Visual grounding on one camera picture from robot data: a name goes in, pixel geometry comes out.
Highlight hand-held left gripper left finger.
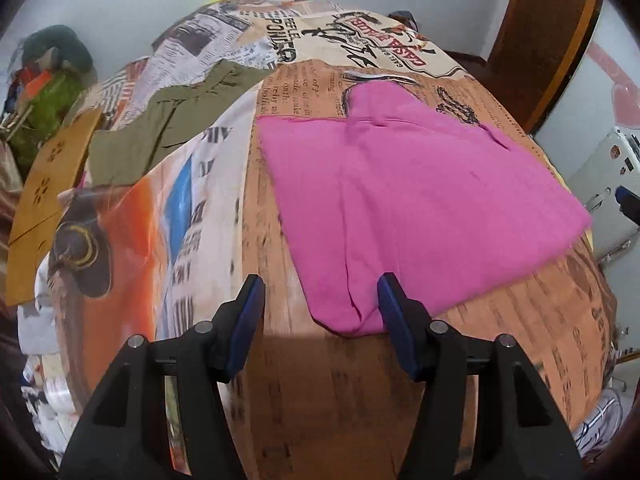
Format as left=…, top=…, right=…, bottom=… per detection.
left=59, top=274, right=267, bottom=480

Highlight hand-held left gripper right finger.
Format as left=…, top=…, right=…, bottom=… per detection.
left=376, top=272, right=583, bottom=480

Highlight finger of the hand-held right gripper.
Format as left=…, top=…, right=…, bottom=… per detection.
left=615, top=185, right=640, bottom=227

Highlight pink pants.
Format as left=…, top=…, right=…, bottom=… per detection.
left=256, top=80, right=594, bottom=337

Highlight olive green pants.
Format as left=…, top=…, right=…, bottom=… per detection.
left=89, top=57, right=274, bottom=186

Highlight white machine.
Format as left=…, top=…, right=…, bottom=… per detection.
left=567, top=127, right=640, bottom=261

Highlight newspaper print blanket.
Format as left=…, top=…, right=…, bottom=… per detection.
left=17, top=0, right=621, bottom=480

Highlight wooden wardrobe door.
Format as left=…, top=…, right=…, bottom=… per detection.
left=530, top=0, right=640, bottom=137

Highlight white crumpled cloth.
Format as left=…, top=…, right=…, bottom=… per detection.
left=17, top=295, right=81, bottom=456

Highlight striped white cloth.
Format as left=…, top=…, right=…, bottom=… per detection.
left=574, top=389, right=624, bottom=462

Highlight wooden headboard panel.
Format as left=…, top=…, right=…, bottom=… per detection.
left=5, top=107, right=104, bottom=306

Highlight green patterned bag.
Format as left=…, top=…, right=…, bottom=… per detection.
left=22, top=70, right=87, bottom=137

